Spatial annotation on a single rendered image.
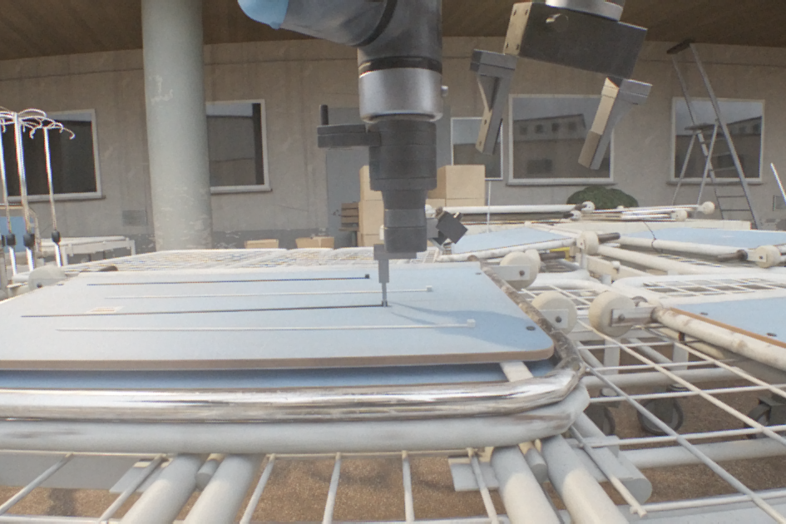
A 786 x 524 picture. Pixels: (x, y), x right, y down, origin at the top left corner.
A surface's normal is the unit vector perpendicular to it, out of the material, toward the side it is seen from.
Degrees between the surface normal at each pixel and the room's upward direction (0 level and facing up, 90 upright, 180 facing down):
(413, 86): 94
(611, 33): 113
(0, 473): 90
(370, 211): 90
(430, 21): 93
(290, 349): 5
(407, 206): 106
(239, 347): 5
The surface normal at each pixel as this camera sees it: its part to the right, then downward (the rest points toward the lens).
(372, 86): -0.66, 0.17
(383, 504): -0.03, -0.99
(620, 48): 0.11, 0.50
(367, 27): 0.41, 0.89
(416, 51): 0.33, 0.18
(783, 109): 0.02, 0.12
